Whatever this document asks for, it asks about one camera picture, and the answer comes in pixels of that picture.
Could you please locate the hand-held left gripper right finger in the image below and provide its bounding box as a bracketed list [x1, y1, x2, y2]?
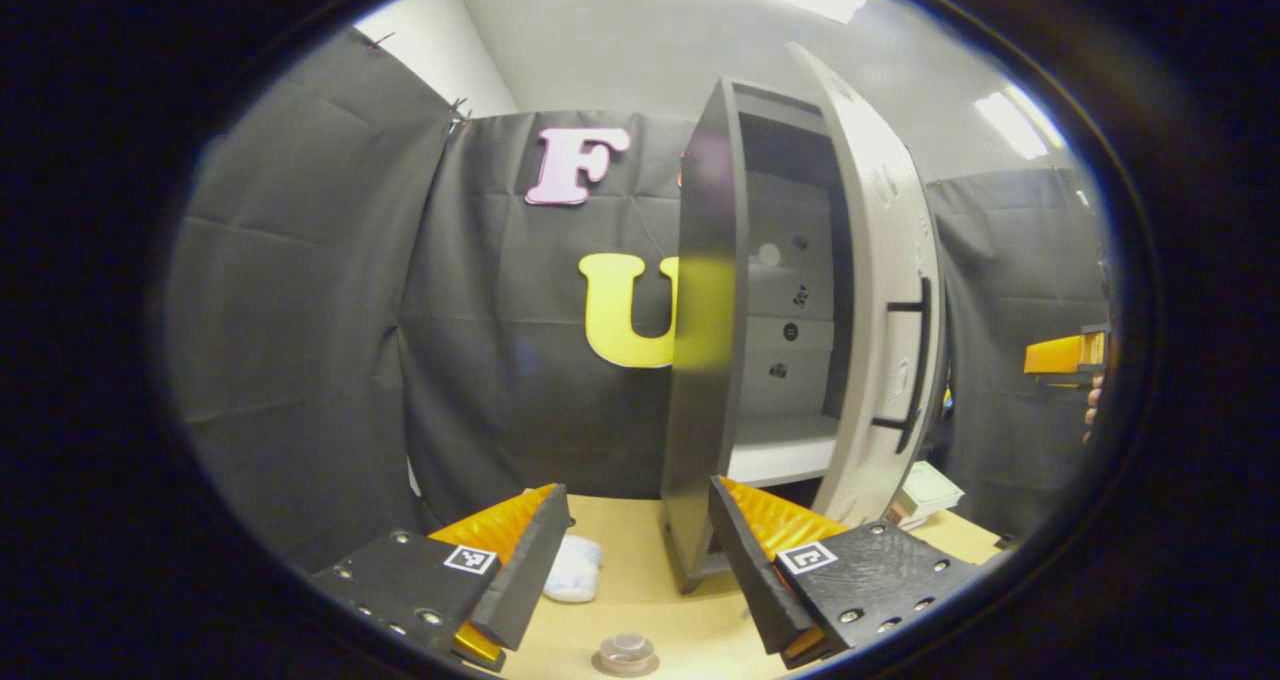
[708, 475, 986, 671]

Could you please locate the white cloth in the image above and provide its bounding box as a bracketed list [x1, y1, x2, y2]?
[542, 533, 605, 604]

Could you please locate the round brown coaster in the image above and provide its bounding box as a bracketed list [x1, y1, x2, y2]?
[590, 648, 662, 680]

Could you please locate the black cabinet door handle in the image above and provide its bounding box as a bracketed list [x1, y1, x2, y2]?
[870, 277, 934, 455]

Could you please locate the beige cabinet door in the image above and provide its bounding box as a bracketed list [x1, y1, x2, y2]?
[785, 40, 949, 531]

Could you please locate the pale green book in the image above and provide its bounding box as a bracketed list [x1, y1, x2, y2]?
[893, 460, 967, 523]

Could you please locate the black backdrop cloth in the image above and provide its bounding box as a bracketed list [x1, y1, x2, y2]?
[163, 25, 1113, 573]

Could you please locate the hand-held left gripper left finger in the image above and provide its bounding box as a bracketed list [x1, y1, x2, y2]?
[310, 483, 573, 673]

